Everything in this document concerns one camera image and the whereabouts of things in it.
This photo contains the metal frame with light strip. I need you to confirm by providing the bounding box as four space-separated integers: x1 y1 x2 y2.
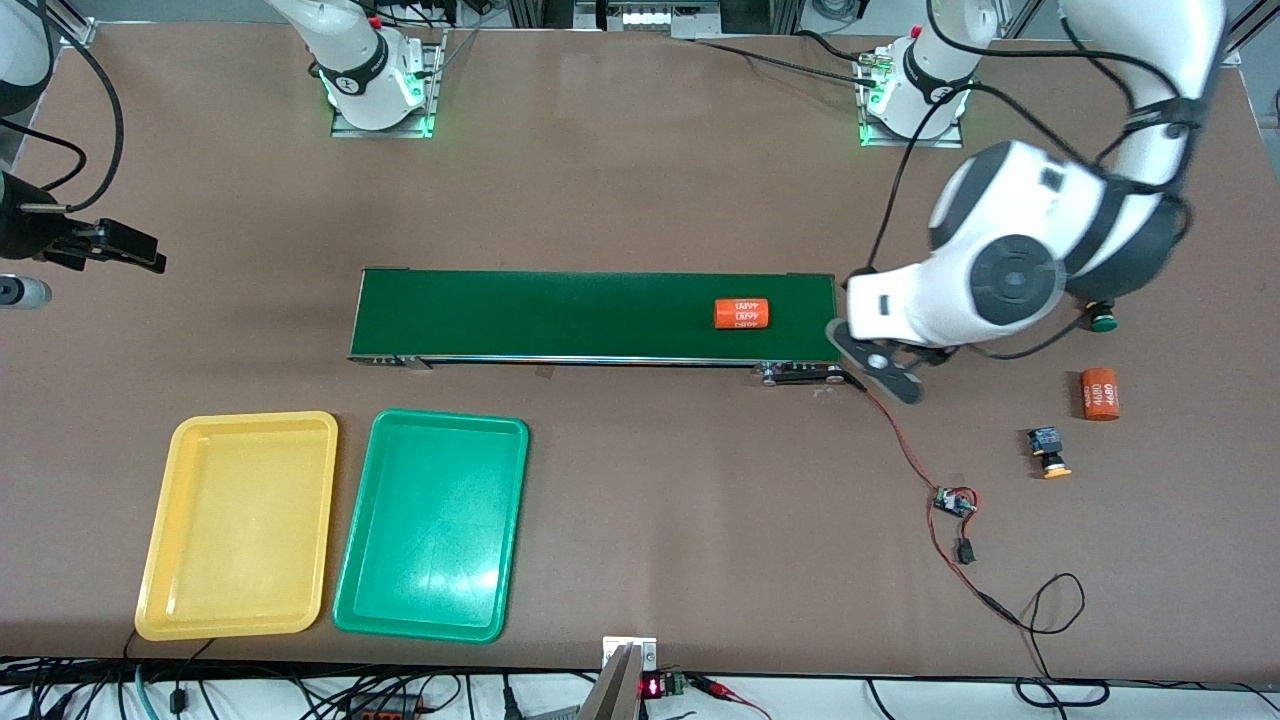
572 0 723 41

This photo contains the thin black looped cable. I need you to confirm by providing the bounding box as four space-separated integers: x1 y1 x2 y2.
1015 572 1113 709

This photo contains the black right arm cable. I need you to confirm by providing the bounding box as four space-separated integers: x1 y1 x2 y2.
0 0 126 213

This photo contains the white metal bracket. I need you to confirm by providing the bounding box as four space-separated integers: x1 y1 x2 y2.
602 636 659 669

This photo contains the green conveyor belt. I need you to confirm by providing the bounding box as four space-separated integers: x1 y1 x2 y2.
347 267 849 387

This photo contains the grey metal bar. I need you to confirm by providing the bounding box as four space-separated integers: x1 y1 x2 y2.
575 643 641 720

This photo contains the red and black wire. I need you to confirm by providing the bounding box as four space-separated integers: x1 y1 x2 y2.
843 370 1023 629

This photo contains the red clip lead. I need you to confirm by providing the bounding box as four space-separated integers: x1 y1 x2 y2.
690 676 773 720

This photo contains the orange cylinder with 4680 print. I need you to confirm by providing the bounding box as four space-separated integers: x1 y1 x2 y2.
1079 367 1121 422
713 298 775 331

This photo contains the yellow plastic tray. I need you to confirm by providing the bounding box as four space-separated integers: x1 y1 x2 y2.
134 411 339 641

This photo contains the green plastic tray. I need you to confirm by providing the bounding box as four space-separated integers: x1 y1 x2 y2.
332 409 530 644

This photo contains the black cable on table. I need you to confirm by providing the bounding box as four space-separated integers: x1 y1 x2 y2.
690 30 883 89

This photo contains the yellow mushroom push button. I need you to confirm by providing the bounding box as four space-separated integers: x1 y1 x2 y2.
1027 427 1073 480

